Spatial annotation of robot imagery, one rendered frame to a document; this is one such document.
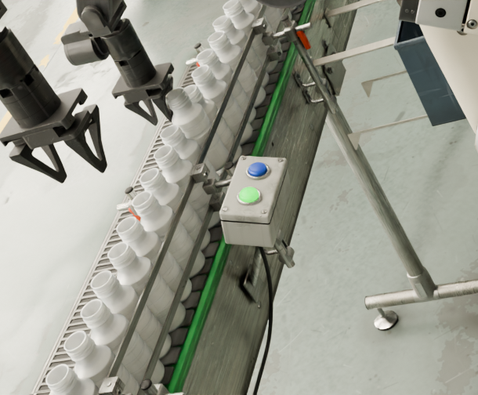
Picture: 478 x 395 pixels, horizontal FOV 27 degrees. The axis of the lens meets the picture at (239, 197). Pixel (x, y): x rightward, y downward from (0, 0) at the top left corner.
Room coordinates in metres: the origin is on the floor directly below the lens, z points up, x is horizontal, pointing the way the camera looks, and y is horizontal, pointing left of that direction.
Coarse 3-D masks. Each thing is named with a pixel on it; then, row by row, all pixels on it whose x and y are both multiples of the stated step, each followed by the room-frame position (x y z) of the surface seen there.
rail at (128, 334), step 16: (240, 64) 1.71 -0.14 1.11; (224, 96) 1.62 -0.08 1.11; (256, 96) 1.70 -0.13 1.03; (240, 128) 1.61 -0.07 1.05; (208, 144) 1.51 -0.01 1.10; (192, 176) 1.44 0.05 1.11; (224, 176) 1.50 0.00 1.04; (208, 208) 1.43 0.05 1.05; (176, 224) 1.35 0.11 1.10; (208, 224) 1.41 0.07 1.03; (160, 256) 1.28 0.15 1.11; (192, 256) 1.33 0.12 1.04; (144, 288) 1.22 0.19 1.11; (144, 304) 1.21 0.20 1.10; (176, 304) 1.25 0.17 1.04; (128, 336) 1.15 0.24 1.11; (160, 336) 1.19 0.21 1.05; (160, 352) 1.18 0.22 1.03; (112, 368) 1.10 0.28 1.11
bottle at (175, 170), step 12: (168, 144) 1.48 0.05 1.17; (156, 156) 1.47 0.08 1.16; (168, 156) 1.45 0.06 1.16; (168, 168) 1.45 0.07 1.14; (180, 168) 1.45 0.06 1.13; (168, 180) 1.45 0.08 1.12; (180, 180) 1.44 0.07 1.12; (192, 192) 1.44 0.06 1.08; (204, 192) 1.45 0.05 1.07; (192, 204) 1.44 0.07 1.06; (204, 204) 1.44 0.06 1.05; (204, 216) 1.44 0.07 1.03; (216, 216) 1.44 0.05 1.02
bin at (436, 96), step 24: (384, 0) 1.97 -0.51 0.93; (408, 24) 1.83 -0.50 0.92; (360, 48) 1.83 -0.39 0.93; (408, 48) 1.72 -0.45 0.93; (408, 72) 1.73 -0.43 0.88; (432, 72) 1.71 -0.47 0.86; (432, 96) 1.72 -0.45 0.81; (408, 120) 1.81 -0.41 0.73; (432, 120) 1.73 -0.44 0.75; (456, 120) 1.70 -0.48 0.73
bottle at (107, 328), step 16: (96, 304) 1.19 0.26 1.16; (96, 320) 1.16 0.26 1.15; (112, 320) 1.17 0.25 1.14; (96, 336) 1.16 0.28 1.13; (112, 336) 1.15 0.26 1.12; (128, 352) 1.15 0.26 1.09; (144, 352) 1.16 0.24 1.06; (128, 368) 1.15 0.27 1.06; (144, 368) 1.15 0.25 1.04; (160, 368) 1.16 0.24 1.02
